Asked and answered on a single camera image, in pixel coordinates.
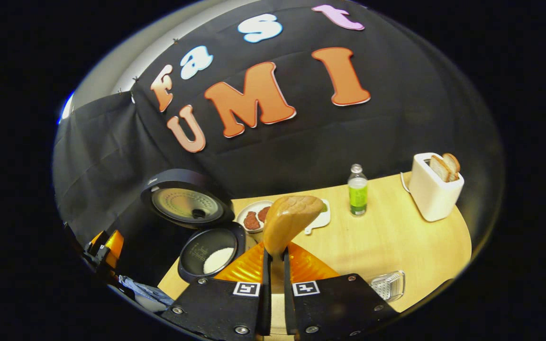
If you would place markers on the ceiling light panel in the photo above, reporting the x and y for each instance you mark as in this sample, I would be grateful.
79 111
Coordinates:
67 109

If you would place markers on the white toaster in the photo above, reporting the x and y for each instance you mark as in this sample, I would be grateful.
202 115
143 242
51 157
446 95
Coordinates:
432 199

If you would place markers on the row of black cloth clips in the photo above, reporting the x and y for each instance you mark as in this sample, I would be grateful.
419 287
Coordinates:
176 40

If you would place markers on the brown meat patty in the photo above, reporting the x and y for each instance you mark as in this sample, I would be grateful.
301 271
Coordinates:
251 221
263 214

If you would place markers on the black backdrop cloth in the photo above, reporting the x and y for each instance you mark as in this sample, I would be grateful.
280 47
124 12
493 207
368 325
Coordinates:
396 118

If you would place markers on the round white plate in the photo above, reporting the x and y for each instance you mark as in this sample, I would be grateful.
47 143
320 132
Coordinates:
254 205

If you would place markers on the toasted bread slice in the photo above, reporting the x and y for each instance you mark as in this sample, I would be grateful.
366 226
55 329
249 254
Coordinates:
439 168
453 163

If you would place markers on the black rice cooker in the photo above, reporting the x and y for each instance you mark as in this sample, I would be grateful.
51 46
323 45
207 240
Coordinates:
168 177

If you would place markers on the person's blue jeans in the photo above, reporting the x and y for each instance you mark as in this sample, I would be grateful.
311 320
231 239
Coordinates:
145 290

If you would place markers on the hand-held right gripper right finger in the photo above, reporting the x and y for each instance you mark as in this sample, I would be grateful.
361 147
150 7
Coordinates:
289 308

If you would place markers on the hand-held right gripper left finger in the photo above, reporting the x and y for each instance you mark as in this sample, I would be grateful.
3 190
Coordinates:
266 308

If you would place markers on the white rice heap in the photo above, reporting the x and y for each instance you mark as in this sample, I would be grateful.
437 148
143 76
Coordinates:
218 260

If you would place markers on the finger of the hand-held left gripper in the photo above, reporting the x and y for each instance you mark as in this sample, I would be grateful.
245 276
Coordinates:
114 244
94 239

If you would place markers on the clear mesh chopstick holder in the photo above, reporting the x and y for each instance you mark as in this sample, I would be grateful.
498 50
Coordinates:
386 286

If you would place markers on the green drink bottle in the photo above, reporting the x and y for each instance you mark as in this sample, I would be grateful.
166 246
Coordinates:
357 196

